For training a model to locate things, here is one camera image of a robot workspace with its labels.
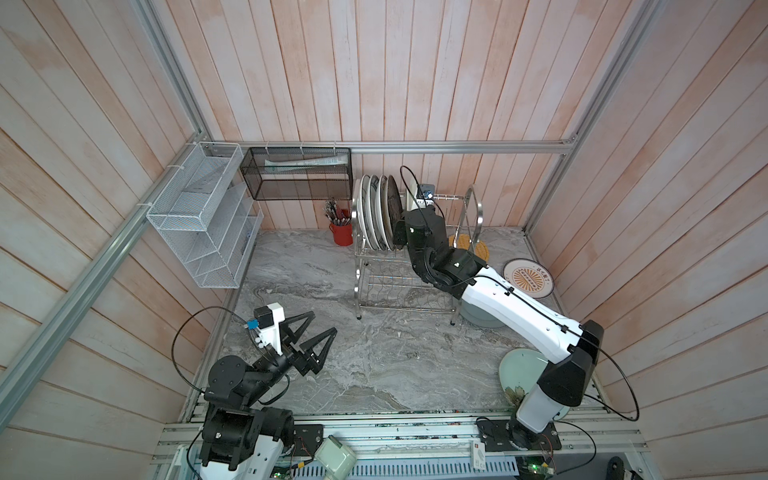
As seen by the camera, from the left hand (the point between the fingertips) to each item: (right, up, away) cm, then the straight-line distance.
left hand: (325, 330), depth 61 cm
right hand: (+18, +26, +10) cm, 33 cm away
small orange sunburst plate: (+67, +8, +45) cm, 81 cm away
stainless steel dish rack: (+15, +7, +43) cm, 46 cm away
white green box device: (+1, -31, +5) cm, 32 cm away
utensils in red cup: (-4, +31, +42) cm, 52 cm away
